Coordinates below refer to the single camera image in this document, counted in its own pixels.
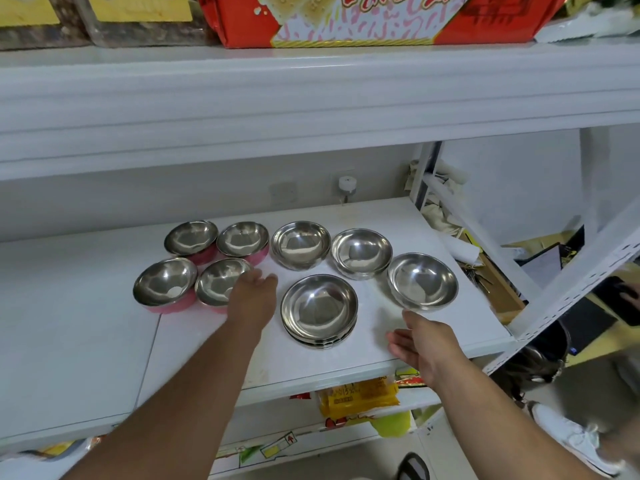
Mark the person's right hand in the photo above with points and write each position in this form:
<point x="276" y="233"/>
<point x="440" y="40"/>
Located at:
<point x="432" y="347"/>

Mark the person's left hand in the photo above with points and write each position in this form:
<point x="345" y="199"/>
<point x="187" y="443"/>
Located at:
<point x="252" y="304"/>

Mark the person's right thumb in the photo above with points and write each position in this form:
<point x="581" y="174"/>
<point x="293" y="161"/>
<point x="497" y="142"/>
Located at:
<point x="397" y="344"/>

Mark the person's left thumb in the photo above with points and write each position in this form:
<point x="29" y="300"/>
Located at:
<point x="270" y="281"/>

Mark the person's right forearm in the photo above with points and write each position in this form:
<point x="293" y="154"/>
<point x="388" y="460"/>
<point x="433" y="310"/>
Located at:
<point x="500" y="424"/>

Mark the person's left forearm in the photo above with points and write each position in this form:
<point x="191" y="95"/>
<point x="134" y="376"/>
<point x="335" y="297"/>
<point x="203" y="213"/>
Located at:
<point x="180" y="404"/>

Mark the red snack packet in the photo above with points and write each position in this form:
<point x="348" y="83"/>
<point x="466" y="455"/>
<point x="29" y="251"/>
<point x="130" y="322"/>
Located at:
<point x="411" y="379"/>

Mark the plain steel bowl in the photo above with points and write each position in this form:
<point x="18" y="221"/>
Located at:
<point x="300" y="243"/>
<point x="422" y="279"/>
<point x="361" y="251"/>

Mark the pink steel bowl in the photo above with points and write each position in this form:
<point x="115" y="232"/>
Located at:
<point x="243" y="239"/>
<point x="191" y="238"/>
<point x="217" y="283"/>
<point x="165" y="283"/>

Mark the stack of plain steel bowls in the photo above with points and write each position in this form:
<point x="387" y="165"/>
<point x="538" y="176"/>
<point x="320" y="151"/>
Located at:
<point x="319" y="308"/>

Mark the yellow snack packet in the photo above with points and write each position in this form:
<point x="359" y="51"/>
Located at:
<point x="357" y="396"/>

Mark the yellow green packet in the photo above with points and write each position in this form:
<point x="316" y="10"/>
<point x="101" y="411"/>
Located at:
<point x="392" y="423"/>

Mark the brown cardboard box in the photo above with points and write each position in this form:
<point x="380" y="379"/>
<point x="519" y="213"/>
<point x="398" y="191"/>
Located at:
<point x="500" y="289"/>

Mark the white round knob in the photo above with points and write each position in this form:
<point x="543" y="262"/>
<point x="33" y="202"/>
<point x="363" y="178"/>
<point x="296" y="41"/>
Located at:
<point x="346" y="184"/>

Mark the black shoe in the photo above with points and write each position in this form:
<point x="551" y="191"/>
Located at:
<point x="412" y="468"/>

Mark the crumpled white cloth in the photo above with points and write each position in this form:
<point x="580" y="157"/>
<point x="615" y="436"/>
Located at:
<point x="440" y="204"/>

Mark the white printed carton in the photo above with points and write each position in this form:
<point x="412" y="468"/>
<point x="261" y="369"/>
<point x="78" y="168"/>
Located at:
<point x="270" y="446"/>

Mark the black clipboard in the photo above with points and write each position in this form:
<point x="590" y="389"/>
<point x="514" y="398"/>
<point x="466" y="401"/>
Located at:
<point x="547" y="264"/>

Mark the white metal shelf unit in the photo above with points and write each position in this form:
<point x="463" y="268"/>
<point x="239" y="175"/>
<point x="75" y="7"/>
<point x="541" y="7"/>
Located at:
<point x="300" y="94"/>

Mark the white shoe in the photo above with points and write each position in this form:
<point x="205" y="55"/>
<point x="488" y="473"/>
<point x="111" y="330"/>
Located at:
<point x="570" y="437"/>

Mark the red biscuit box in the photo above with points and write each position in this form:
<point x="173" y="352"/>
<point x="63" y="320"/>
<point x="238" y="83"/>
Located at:
<point x="360" y="19"/>

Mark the clear container with yellow label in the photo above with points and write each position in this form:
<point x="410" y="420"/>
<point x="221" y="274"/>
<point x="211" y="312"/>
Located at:
<point x="30" y="19"/>
<point x="145" y="19"/>

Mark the white plastic packet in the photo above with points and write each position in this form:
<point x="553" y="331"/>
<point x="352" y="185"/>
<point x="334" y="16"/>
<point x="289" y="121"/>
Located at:
<point x="590" y="22"/>

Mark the white wall socket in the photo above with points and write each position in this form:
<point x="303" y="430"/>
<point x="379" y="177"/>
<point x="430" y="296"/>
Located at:
<point x="283" y="193"/>

